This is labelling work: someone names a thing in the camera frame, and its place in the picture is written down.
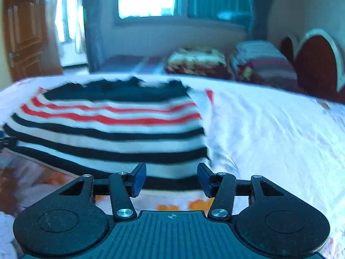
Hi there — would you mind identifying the striped mattress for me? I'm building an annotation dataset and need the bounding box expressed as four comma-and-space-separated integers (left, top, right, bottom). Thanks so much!
99, 55, 168, 74

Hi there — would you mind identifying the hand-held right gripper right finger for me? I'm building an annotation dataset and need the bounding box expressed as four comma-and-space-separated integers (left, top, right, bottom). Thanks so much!
197, 163, 287, 220

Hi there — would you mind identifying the striped knit sweater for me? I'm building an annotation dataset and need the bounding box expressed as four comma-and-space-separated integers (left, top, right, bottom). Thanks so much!
3, 77, 216, 191

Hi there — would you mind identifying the white striped curtain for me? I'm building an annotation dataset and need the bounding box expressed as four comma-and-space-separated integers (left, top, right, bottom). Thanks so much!
67, 0, 85, 55

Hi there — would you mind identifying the white framed window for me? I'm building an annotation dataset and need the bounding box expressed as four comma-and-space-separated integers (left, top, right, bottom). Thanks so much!
116, 0, 256, 26

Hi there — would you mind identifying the folded printed blanket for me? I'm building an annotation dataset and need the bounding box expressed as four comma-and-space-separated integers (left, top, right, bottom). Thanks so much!
164, 47, 235, 81

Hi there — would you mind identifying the grey curtain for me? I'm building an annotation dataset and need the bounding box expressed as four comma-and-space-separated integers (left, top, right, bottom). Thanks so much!
250, 0, 279, 41
80, 0, 119, 73

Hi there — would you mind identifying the floral bed sheet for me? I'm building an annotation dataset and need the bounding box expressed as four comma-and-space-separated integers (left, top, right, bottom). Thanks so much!
0, 74, 345, 259

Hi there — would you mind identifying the striped pillow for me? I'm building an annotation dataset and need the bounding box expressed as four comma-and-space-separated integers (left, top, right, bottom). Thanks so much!
230, 40, 300, 90

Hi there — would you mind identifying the teal cushion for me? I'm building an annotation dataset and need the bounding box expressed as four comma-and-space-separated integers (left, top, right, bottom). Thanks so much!
217, 11, 254, 25

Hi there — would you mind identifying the brown wooden door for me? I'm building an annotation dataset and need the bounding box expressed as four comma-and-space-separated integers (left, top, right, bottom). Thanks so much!
3, 0, 64, 83

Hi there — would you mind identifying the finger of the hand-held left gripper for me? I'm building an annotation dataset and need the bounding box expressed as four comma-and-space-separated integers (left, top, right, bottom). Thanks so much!
0, 131, 18, 152

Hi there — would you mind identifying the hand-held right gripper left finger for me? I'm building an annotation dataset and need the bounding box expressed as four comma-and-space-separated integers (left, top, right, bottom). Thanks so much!
58, 163, 147, 221

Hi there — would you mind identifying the red white scalloped headboard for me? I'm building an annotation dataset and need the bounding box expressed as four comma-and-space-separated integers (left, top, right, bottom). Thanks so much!
279, 28, 345, 104

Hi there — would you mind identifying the metal door handle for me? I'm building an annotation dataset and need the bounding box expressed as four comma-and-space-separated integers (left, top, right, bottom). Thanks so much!
8, 52, 20, 68

